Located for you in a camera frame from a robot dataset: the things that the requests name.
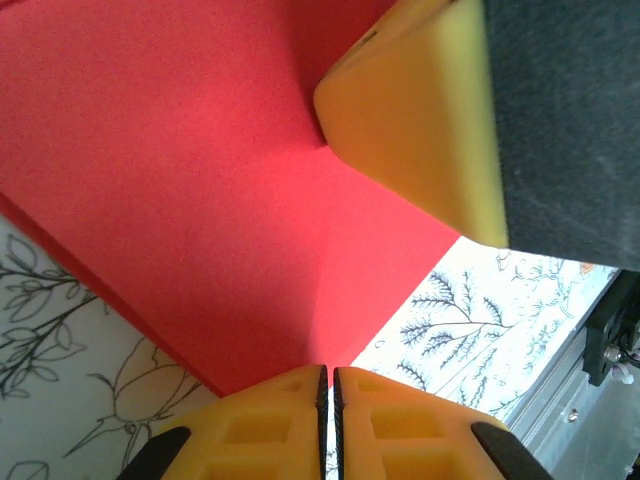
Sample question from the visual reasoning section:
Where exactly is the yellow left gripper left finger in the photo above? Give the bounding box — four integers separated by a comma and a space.
117, 364, 329, 480

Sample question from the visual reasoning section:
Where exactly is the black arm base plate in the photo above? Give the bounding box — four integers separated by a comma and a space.
583, 269, 640, 387

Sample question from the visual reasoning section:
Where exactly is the red paper sheet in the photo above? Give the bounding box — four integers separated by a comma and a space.
0, 0, 461, 399

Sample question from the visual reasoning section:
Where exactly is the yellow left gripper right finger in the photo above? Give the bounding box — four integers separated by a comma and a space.
333, 367, 551, 480

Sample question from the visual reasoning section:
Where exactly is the floral patterned tablecloth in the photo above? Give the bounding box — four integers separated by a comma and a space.
0, 214, 621, 480

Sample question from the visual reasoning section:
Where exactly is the wide aluminium frame rail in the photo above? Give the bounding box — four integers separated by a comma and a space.
492, 299, 640, 480

